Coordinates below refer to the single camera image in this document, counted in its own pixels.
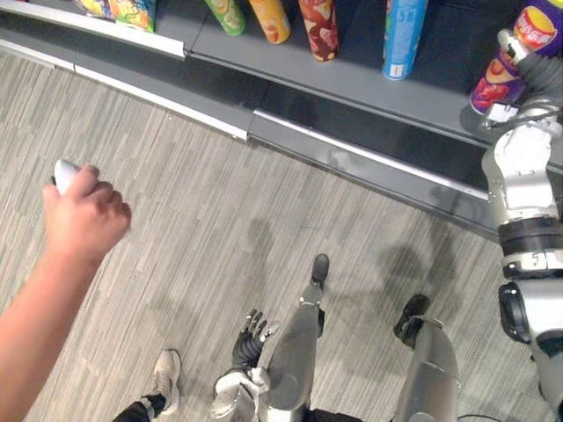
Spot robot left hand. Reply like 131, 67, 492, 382
231, 308, 282, 371

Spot person's hand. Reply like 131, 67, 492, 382
42, 164, 133, 266

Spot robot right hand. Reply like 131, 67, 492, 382
496, 27, 563, 103

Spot purple chips can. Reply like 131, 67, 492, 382
469, 0, 563, 117

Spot white handheld controller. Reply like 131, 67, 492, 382
51, 158, 83, 197

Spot blue chips can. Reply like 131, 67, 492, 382
381, 0, 429, 82

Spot dark grey shop shelf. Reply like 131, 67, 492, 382
0, 0, 563, 241

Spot green orange chips bag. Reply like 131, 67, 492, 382
106, 0, 157, 34

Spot yellow chips bag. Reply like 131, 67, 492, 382
74, 0, 116, 19

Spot red chips can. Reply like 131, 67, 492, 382
297, 0, 340, 63

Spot green chips can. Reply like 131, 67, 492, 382
202, 0, 248, 37

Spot orange chips can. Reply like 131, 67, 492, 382
247, 0, 292, 45

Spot robot left silver leg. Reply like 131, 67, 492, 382
265, 280, 327, 422

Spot robot silver leg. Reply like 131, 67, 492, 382
265, 280, 327, 422
392, 317, 462, 422

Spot white price label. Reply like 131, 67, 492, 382
486, 102, 522, 124

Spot person's beige shoe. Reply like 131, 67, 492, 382
150, 349, 183, 417

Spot robot left dark foot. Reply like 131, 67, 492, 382
310, 253, 331, 287

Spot robot dark foot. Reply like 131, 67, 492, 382
392, 294, 432, 349
310, 253, 331, 287

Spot person's leg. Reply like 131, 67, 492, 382
113, 394, 167, 422

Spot robot right dark foot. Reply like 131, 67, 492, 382
392, 294, 432, 349

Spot robot right silver leg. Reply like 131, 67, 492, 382
392, 317, 462, 422

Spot white shelf price rail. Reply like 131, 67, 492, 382
0, 39, 250, 142
0, 0, 186, 60
252, 108, 490, 202

